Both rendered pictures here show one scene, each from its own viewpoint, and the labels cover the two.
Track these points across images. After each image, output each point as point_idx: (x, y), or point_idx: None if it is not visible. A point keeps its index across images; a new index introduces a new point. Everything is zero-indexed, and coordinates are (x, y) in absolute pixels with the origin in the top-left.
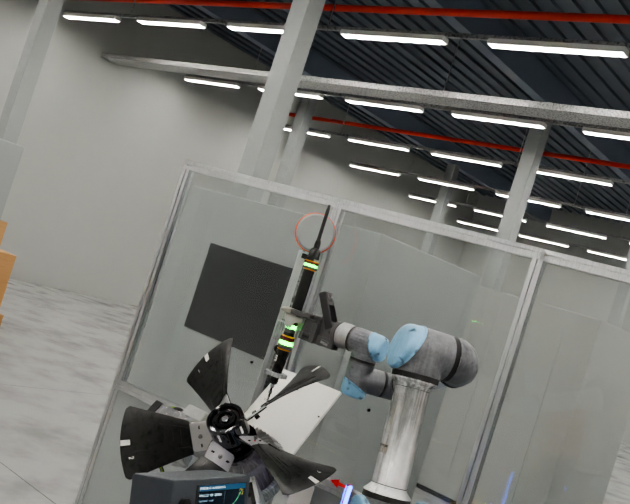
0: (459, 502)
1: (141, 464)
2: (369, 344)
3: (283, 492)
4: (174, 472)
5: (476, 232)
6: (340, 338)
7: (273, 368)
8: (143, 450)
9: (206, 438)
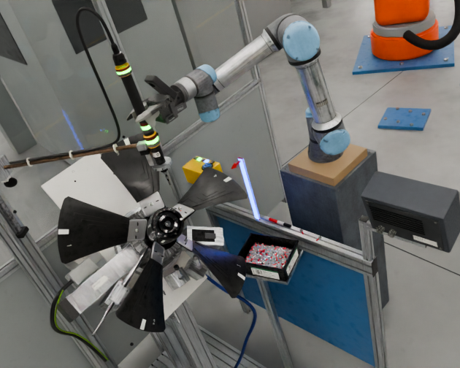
0: None
1: (159, 314)
2: (212, 76)
3: (245, 197)
4: (409, 203)
5: None
6: (193, 93)
7: (161, 161)
8: (152, 308)
9: (160, 250)
